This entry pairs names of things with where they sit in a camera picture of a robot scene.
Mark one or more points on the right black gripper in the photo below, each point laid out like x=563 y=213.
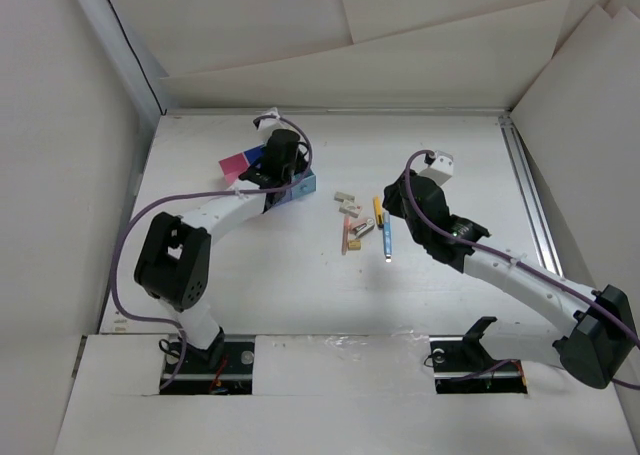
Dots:
x=392 y=198

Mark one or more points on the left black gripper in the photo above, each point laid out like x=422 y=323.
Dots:
x=301 y=163

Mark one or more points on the grey white eraser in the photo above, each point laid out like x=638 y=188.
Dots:
x=341 y=197

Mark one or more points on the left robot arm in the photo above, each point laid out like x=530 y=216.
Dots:
x=174 y=263

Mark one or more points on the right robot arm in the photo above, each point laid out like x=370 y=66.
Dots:
x=589 y=334

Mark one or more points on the dark blue container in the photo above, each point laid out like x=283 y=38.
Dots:
x=252 y=154

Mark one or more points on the light blue container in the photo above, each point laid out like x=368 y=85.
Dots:
x=304 y=185

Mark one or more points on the light blue cutter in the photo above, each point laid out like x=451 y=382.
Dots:
x=387 y=237

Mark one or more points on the yellow utility knife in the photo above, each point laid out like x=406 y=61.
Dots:
x=378 y=211

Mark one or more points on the pink container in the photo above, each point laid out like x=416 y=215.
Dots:
x=232 y=167

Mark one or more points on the white eraser with label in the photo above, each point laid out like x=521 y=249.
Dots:
x=350 y=208

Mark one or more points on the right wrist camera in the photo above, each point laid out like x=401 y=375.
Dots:
x=439 y=167

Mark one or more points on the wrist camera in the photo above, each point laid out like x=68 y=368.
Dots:
x=439 y=167
x=267 y=122

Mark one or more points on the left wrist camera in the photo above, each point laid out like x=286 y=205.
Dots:
x=267 y=122

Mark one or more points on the aluminium rail right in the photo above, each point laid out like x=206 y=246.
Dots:
x=542 y=237

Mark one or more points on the aluminium post left corner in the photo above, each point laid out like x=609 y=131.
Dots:
x=137 y=68

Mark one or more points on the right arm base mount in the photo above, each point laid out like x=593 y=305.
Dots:
x=461 y=365

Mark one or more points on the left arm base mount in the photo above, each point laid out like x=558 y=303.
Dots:
x=233 y=375

